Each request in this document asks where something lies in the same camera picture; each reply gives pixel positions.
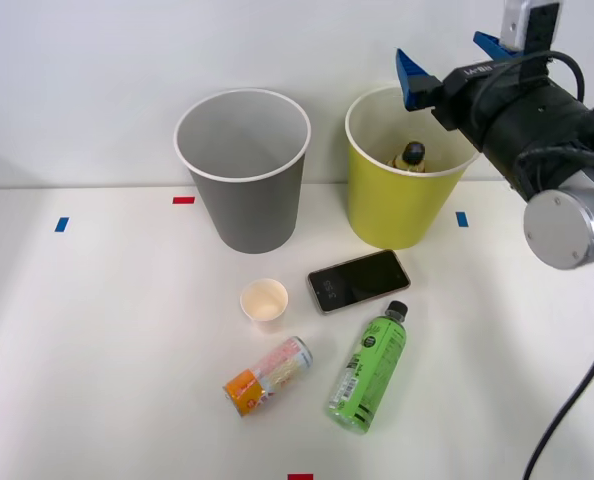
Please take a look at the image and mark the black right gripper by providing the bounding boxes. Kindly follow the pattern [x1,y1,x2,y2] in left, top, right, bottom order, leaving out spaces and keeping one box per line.
[395,30,553,150]

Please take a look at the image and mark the yellow bottle with black cap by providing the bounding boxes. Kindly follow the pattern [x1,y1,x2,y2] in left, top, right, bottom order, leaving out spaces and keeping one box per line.
[385,141,429,174]

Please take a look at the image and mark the yellow-green plastic waste bin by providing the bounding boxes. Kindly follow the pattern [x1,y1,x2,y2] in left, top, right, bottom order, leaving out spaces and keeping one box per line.
[344,85,482,251]

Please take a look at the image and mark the black smartphone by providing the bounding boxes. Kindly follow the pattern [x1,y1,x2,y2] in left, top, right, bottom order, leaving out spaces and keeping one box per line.
[306,249,412,316]

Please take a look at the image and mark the grey plastic waste bin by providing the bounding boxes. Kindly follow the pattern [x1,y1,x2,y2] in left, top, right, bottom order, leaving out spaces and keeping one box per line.
[173,88,312,255]

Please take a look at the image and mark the small white paper cup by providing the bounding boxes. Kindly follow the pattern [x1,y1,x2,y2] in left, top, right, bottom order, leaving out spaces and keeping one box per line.
[239,278,290,335]

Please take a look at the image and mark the green label plastic bottle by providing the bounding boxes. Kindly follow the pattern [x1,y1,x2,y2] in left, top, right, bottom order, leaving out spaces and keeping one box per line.
[325,299,410,435]

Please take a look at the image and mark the orange and pink drink can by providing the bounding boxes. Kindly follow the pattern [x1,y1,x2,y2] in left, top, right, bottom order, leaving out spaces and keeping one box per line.
[222,336,314,419]

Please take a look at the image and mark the black cable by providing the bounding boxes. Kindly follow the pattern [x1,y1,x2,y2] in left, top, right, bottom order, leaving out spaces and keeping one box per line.
[521,349,594,480]

